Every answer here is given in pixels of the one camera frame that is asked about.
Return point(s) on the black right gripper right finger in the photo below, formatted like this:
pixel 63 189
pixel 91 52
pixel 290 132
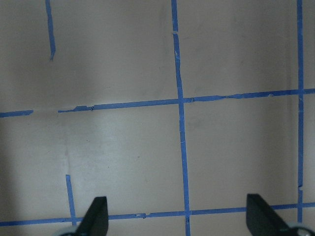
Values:
pixel 262 220

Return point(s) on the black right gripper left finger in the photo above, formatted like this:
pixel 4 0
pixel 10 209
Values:
pixel 96 220

